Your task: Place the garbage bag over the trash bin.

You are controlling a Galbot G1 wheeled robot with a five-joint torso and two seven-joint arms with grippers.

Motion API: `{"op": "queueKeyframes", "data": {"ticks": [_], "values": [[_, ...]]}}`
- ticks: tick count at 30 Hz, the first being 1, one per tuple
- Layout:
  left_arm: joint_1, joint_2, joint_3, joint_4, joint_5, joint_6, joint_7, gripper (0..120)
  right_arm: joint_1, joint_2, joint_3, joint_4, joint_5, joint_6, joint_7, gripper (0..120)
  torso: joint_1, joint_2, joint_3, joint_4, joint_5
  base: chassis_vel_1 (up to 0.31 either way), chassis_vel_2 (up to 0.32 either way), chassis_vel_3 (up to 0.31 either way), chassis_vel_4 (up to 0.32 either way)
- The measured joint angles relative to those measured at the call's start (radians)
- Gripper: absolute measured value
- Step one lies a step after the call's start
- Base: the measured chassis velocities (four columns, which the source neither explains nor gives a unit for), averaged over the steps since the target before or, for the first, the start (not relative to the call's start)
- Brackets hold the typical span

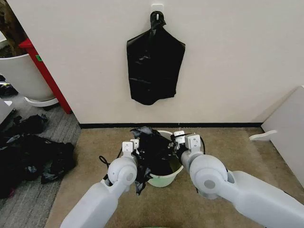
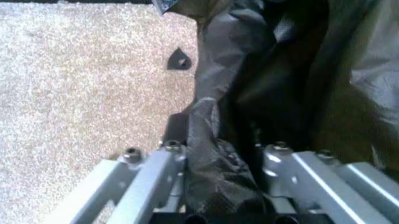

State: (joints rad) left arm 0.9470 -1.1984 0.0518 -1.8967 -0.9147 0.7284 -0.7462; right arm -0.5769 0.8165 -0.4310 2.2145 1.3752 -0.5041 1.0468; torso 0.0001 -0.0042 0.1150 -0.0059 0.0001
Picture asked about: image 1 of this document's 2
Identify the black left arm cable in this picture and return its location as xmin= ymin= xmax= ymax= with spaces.
xmin=99 ymin=155 xmax=111 ymax=181

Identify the white board with foot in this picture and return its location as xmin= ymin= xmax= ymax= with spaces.
xmin=249 ymin=85 xmax=304 ymax=162

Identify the white planter pot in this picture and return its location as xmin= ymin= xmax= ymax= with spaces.
xmin=0 ymin=53 xmax=59 ymax=108

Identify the black garbage bag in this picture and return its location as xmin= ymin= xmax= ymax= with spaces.
xmin=129 ymin=126 xmax=184 ymax=197

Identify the pile of black bags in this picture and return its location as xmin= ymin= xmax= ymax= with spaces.
xmin=0 ymin=113 xmax=77 ymax=199

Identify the black baseboard strip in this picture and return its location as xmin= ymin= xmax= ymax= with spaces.
xmin=79 ymin=122 xmax=262 ymax=129

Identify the white wall hook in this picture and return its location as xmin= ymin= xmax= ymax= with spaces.
xmin=151 ymin=3 xmax=165 ymax=20

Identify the red metal post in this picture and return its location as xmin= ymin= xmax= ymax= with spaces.
xmin=19 ymin=39 xmax=73 ymax=115

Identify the pale green trash bin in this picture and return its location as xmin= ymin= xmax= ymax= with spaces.
xmin=146 ymin=130 xmax=185 ymax=189

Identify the brown tree trunk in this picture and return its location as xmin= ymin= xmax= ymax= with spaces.
xmin=0 ymin=0 xmax=27 ymax=58

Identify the dark clutter with yellow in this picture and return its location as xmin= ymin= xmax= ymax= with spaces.
xmin=0 ymin=74 xmax=19 ymax=96

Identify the black bag on hook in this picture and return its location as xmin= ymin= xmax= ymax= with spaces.
xmin=126 ymin=10 xmax=186 ymax=106

